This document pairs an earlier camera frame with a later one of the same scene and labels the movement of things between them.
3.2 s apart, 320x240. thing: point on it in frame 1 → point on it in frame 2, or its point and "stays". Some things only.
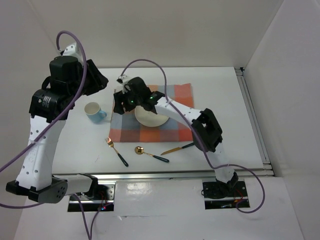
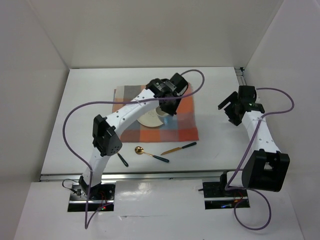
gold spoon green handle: (139, 150) stays
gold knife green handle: (177, 148) stays
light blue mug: (93, 112) → (167, 119)
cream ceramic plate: (149, 118) stays
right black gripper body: (130, 100) → (230, 109)
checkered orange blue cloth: (125, 128) stays
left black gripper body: (93, 82) → (171, 107)
